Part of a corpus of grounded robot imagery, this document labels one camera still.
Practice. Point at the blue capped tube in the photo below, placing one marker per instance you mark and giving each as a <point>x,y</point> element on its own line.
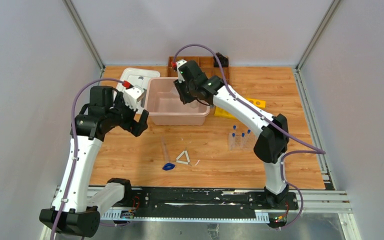
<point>247,137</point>
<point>232,141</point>
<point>242,140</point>
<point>234,131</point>

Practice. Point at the white clay triangle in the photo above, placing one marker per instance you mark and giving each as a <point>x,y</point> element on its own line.
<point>183,158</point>

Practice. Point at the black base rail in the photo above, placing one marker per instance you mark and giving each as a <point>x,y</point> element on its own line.
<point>200,204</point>

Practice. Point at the black object behind tray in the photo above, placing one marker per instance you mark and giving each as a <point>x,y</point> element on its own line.
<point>219,58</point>

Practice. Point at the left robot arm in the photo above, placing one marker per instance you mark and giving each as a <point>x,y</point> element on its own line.
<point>71,211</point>

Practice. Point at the white plastic lid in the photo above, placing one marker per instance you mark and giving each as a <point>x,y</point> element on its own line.
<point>139,77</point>

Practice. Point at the glass funnel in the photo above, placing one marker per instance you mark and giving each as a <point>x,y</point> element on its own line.
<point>194,105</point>

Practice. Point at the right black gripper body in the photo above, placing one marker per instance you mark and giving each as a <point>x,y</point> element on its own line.
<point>186,91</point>

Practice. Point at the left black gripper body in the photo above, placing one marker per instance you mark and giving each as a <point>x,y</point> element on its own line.
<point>134,117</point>

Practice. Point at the yellow test tube rack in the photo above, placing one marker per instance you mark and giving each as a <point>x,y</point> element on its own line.
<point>219,112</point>

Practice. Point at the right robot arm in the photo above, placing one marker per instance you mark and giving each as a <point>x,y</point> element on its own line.
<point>271,132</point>

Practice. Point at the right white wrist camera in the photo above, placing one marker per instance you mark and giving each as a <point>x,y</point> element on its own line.
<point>176,67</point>

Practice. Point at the blue round cap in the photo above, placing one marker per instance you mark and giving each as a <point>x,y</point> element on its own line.
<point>168,166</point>

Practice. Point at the pink plastic bin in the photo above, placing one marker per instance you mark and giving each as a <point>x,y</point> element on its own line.
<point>165,107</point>

